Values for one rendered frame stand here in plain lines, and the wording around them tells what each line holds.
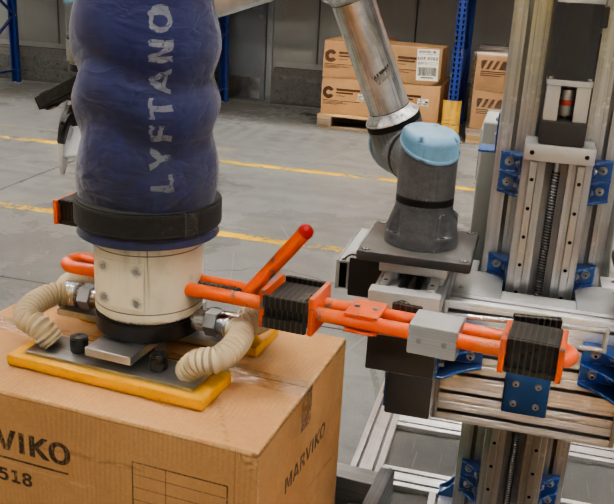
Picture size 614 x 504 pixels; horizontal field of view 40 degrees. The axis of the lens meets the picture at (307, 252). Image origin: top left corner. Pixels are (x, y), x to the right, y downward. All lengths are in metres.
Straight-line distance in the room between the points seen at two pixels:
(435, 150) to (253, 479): 0.76
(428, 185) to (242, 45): 8.49
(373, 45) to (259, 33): 8.30
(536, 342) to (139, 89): 0.63
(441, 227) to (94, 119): 0.75
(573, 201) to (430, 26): 7.95
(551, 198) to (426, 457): 1.07
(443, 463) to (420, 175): 1.14
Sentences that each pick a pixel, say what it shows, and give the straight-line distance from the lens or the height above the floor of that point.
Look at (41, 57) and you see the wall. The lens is 11.14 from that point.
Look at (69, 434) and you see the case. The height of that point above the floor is 0.91.
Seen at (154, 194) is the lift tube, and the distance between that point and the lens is 1.21.
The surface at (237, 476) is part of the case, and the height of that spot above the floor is 0.91.
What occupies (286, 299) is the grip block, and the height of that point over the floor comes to 1.10.
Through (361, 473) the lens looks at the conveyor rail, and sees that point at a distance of 1.76.
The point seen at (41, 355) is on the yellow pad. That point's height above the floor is 0.97.
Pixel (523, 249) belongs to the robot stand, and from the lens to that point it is 1.77.
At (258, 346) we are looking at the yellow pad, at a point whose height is 0.97.
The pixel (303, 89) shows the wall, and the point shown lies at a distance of 9.81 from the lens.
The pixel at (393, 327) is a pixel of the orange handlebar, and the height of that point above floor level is 1.09.
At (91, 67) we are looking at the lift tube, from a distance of 1.22.
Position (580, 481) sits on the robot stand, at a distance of 2.60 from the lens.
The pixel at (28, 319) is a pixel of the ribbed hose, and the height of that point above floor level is 1.02.
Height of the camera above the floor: 1.56
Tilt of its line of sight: 19 degrees down
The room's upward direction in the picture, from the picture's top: 3 degrees clockwise
